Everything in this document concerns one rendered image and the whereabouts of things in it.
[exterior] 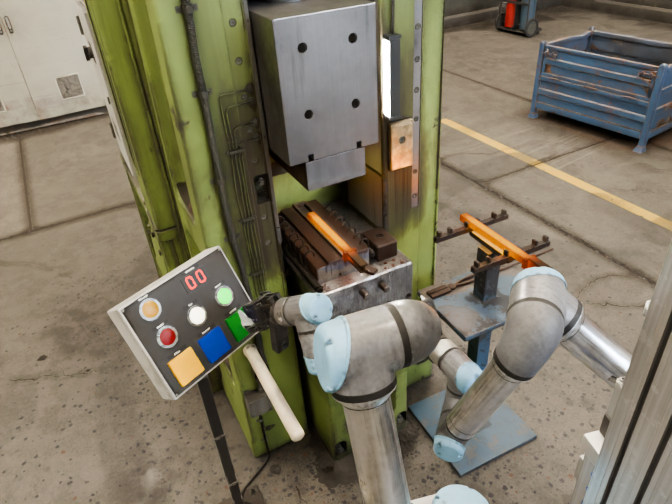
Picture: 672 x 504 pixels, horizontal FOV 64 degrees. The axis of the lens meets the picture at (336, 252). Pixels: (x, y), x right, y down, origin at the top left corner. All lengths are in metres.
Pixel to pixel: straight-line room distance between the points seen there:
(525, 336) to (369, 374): 0.38
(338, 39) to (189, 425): 1.87
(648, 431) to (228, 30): 1.31
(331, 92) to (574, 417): 1.84
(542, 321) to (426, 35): 1.07
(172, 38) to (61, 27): 5.21
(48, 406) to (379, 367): 2.39
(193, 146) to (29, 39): 5.18
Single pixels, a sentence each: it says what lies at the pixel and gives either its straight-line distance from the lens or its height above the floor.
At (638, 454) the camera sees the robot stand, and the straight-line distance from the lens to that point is 0.82.
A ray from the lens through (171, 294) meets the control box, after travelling 1.50.
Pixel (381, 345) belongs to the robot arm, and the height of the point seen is 1.41.
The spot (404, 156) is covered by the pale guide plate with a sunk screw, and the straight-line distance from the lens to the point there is 1.94.
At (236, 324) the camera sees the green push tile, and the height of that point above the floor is 1.02.
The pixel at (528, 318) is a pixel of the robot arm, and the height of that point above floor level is 1.29.
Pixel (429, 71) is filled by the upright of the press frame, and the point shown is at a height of 1.49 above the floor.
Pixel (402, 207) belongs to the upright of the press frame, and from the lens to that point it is 2.06.
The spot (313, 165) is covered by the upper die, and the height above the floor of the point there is 1.35.
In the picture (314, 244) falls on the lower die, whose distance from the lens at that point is 1.91.
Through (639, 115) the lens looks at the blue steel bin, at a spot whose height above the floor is 0.29.
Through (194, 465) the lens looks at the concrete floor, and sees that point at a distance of 2.59.
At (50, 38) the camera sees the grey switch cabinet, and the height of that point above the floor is 0.89.
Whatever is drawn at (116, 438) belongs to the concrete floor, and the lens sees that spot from 2.81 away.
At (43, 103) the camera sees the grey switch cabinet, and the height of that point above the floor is 0.27.
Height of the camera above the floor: 2.03
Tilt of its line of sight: 34 degrees down
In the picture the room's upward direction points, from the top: 4 degrees counter-clockwise
